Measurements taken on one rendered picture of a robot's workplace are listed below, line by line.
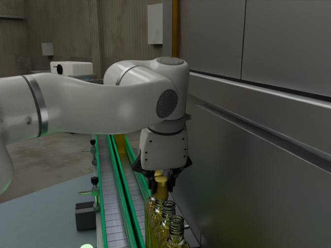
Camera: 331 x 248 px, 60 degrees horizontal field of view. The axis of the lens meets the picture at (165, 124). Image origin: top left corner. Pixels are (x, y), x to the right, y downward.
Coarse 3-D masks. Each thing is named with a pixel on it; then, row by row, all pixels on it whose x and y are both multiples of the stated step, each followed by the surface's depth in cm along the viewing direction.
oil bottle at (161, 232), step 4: (160, 224) 62; (156, 228) 62; (160, 228) 61; (164, 228) 60; (168, 228) 60; (156, 232) 62; (160, 232) 60; (164, 232) 60; (168, 232) 60; (156, 236) 62; (160, 236) 60; (164, 236) 59; (168, 236) 59; (156, 240) 62; (160, 240) 59; (156, 244) 62; (160, 244) 59
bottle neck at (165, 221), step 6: (162, 204) 60; (168, 204) 62; (174, 204) 60; (162, 210) 60; (168, 210) 59; (174, 210) 60; (162, 216) 61; (168, 216) 60; (162, 222) 61; (168, 222) 60
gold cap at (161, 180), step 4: (160, 176) 66; (164, 176) 66; (156, 180) 64; (160, 180) 64; (164, 180) 64; (156, 184) 64; (160, 184) 64; (164, 184) 64; (156, 188) 64; (160, 188) 64; (164, 188) 64; (156, 192) 64; (160, 192) 64; (164, 192) 64; (156, 196) 65; (160, 196) 64; (164, 196) 64; (168, 196) 66
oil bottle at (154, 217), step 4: (152, 212) 67; (156, 212) 66; (148, 216) 69; (152, 216) 66; (156, 216) 65; (160, 216) 65; (148, 220) 69; (152, 220) 65; (156, 220) 65; (160, 220) 65; (148, 224) 70; (152, 224) 65; (156, 224) 65; (152, 228) 65; (152, 232) 65; (152, 236) 66; (152, 240) 66; (152, 244) 66
